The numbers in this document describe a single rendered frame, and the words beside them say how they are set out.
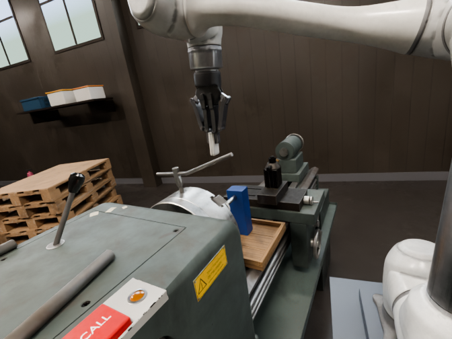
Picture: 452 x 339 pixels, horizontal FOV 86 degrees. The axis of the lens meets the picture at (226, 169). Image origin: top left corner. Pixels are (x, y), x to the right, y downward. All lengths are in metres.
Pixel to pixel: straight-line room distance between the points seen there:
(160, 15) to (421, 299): 0.73
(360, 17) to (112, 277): 0.67
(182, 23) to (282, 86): 3.41
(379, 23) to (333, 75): 3.26
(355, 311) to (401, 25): 0.86
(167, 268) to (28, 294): 0.23
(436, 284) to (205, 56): 0.68
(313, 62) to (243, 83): 1.02
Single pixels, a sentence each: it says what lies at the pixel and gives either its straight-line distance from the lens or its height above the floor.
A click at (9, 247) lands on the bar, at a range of 0.75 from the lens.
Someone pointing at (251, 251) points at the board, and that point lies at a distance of 1.08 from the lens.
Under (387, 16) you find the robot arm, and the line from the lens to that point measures 0.62.
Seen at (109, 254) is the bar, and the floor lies 1.27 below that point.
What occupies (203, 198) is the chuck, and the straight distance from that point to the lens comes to 0.78.
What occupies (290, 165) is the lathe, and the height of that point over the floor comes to 0.98.
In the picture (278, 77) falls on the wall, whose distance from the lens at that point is 3.90.
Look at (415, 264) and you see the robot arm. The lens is 0.79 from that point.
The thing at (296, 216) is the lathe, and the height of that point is 0.91.
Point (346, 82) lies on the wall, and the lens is 3.88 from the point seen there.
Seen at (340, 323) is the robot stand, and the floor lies 0.75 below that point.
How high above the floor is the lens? 1.52
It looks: 17 degrees down
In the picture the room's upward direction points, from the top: 9 degrees counter-clockwise
